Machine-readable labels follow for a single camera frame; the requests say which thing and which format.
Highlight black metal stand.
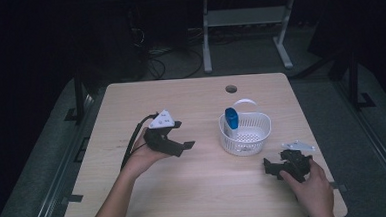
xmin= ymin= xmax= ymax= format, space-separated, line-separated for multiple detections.
xmin=61 ymin=68 xmax=95 ymax=125
xmin=342 ymin=50 xmax=377 ymax=112

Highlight black floor cables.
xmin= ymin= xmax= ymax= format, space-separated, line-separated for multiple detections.
xmin=145 ymin=45 xmax=205 ymax=82

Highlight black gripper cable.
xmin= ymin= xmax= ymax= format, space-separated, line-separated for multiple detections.
xmin=116 ymin=112 xmax=162 ymax=171

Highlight white bottle with blue cap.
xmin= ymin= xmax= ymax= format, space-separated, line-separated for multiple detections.
xmin=222 ymin=106 xmax=242 ymax=141

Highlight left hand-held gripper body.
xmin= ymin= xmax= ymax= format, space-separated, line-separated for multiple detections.
xmin=141 ymin=108 xmax=186 ymax=160

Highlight person's right hand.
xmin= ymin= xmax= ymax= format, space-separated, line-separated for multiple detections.
xmin=278 ymin=157 xmax=337 ymax=217

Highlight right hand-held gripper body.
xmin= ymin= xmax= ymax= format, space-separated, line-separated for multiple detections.
xmin=278 ymin=138 xmax=319 ymax=185

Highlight metal floor rail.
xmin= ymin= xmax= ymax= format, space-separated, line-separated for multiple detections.
xmin=21 ymin=93 xmax=103 ymax=217
xmin=333 ymin=76 xmax=386 ymax=212

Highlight white metal desk frame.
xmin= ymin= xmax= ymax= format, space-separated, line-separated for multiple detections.
xmin=188 ymin=0 xmax=347 ymax=75

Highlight white plastic basket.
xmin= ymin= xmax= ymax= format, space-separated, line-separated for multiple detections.
xmin=217 ymin=96 xmax=275 ymax=158

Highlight person's left hand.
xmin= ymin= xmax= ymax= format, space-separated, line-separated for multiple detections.
xmin=119 ymin=126 xmax=173 ymax=181

